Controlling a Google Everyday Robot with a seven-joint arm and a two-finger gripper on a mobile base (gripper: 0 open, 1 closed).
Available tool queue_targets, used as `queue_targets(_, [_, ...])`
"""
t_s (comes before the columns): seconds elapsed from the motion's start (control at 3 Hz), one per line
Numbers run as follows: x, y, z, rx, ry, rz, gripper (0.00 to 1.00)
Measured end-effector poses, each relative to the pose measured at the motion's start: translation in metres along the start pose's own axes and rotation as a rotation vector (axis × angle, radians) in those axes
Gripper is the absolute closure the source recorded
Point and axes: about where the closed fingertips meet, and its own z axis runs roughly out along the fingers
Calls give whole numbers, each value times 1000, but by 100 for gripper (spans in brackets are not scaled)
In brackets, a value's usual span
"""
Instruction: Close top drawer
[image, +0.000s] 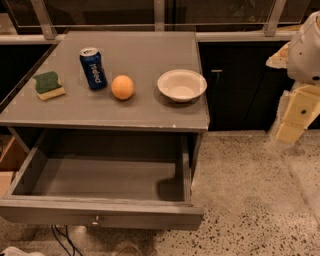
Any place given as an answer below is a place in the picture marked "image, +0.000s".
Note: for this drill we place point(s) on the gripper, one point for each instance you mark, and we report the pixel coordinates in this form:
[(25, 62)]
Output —
[(305, 55)]

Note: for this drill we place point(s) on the grey top drawer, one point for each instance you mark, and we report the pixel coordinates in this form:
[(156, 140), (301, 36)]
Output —
[(114, 179)]

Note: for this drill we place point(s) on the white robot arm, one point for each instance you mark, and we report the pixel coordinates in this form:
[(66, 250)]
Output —
[(301, 58)]

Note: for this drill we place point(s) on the black low cabinet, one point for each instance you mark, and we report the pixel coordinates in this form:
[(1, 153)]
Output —
[(242, 91)]

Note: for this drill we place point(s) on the white bowl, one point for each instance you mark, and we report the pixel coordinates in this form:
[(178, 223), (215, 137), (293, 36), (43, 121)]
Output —
[(182, 85)]

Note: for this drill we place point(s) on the orange fruit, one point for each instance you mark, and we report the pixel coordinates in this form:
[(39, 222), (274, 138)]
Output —
[(122, 87)]

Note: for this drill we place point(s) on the blue Pepsi can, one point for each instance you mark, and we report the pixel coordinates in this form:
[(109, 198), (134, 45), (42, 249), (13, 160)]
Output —
[(91, 62)]

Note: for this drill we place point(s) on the brown shoe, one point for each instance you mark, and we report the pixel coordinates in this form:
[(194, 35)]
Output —
[(126, 249)]

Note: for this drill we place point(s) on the green yellow sponge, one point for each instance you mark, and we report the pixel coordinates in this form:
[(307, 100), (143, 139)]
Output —
[(48, 85)]

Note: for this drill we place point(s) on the metal glass railing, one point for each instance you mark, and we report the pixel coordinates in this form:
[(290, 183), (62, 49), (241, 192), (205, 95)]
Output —
[(47, 21)]

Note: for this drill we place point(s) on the white shoe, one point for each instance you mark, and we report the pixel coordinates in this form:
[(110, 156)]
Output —
[(13, 251)]

